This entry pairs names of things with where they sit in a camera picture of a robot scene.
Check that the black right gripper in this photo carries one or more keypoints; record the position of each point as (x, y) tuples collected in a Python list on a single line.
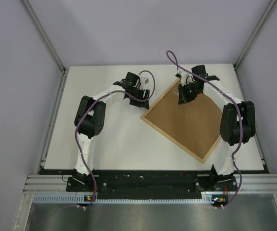
[(182, 98)]

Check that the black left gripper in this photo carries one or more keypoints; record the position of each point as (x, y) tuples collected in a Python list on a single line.
[(140, 104)]

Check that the wooden picture frame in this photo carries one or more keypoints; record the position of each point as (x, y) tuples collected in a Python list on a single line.
[(193, 127)]

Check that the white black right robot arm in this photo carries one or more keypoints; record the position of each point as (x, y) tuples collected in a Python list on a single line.
[(237, 125)]

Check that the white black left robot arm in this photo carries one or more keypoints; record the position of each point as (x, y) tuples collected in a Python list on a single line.
[(90, 116)]

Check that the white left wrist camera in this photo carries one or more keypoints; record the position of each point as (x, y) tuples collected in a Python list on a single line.
[(143, 82)]

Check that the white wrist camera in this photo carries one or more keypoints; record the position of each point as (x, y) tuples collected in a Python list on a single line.
[(184, 77), (143, 82)]

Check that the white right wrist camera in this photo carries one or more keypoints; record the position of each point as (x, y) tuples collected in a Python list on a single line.
[(184, 77)]

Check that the aluminium right corner post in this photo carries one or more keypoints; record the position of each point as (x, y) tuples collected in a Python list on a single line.
[(272, 4)]

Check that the aluminium corner post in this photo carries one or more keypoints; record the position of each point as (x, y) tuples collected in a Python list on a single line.
[(272, 4), (42, 34)]

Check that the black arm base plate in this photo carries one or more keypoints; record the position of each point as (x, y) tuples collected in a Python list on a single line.
[(150, 183)]

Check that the aluminium left corner post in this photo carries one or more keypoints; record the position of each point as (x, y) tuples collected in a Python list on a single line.
[(42, 34)]

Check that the aluminium left table rail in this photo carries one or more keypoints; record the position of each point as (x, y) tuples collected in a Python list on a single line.
[(51, 124)]

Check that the aluminium table rail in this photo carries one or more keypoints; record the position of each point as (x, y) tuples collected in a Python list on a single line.
[(51, 124), (252, 146)]

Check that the aluminium right table rail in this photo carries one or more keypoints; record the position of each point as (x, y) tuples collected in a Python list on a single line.
[(252, 146)]

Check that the aluminium front rail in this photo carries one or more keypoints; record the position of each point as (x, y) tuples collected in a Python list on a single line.
[(251, 184)]

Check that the white slotted cable duct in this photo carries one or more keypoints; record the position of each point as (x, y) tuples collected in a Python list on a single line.
[(85, 199)]

